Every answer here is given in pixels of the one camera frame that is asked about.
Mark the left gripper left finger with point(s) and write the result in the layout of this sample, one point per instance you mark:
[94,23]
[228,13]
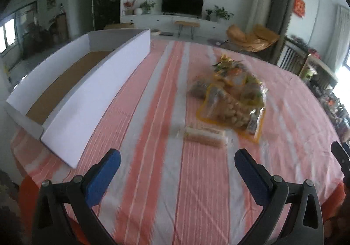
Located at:
[51,223]

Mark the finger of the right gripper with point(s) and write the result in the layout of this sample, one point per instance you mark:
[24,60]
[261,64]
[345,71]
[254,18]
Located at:
[341,153]

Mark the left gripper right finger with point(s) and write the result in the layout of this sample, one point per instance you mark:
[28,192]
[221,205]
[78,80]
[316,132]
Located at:
[303,224]

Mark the clear biscuit stick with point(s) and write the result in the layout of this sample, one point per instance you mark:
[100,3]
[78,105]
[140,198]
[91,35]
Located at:
[204,135]

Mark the pile of mixed snacks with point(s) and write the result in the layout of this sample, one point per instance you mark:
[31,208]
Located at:
[235,78]

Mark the wooden side shelf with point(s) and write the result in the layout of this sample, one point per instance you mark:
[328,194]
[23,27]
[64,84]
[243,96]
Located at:
[318,72]

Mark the white cardboard box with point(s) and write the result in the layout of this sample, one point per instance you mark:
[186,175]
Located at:
[62,100]

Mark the orange lounge chair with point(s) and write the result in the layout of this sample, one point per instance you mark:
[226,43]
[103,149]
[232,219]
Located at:
[256,40]

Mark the striped pink tablecloth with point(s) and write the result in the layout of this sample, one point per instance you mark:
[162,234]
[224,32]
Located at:
[172,191]

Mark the white standing air conditioner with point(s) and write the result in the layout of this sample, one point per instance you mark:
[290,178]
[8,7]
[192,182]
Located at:
[258,14]

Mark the grey curtain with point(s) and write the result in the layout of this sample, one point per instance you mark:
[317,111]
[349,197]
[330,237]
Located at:
[278,22]

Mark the green potted plant right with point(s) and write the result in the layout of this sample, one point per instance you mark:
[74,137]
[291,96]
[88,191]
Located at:
[220,13]

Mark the green potted plant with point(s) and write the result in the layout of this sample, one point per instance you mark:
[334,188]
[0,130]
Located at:
[147,6]
[220,13]

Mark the white tv cabinet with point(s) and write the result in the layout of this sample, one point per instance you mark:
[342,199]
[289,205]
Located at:
[169,24]

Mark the red flower vase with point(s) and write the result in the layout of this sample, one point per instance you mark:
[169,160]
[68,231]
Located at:
[129,7]

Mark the green potted plant left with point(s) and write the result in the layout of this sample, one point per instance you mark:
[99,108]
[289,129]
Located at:
[147,6]

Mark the small wooden stool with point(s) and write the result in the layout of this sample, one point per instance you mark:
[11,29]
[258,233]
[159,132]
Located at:
[191,25]

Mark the black television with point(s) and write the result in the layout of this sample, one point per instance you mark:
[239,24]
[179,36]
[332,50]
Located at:
[186,7]

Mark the red wall decoration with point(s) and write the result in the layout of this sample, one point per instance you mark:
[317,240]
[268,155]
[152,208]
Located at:
[299,8]

